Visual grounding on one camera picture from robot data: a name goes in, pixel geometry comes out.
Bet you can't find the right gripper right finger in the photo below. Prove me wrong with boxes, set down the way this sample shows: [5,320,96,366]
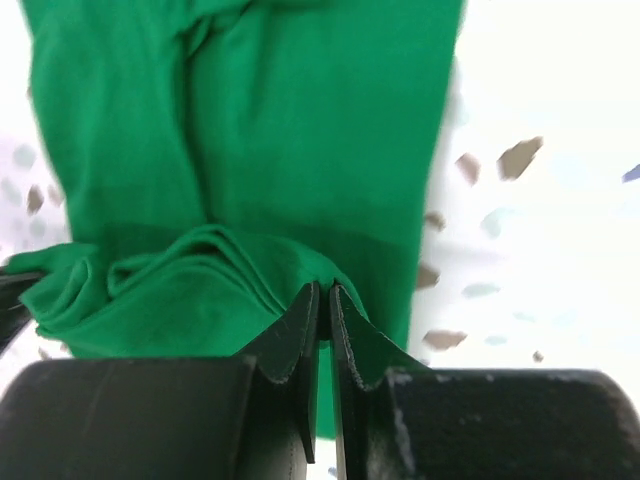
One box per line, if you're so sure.
[329,285,639,479]

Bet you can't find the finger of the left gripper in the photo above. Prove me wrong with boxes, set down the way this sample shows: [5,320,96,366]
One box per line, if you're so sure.
[0,267,43,350]

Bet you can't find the green t shirt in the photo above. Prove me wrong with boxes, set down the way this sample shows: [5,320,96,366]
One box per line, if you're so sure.
[4,0,469,441]

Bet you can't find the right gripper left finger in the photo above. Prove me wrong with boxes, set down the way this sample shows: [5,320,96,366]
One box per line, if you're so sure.
[1,283,320,479]

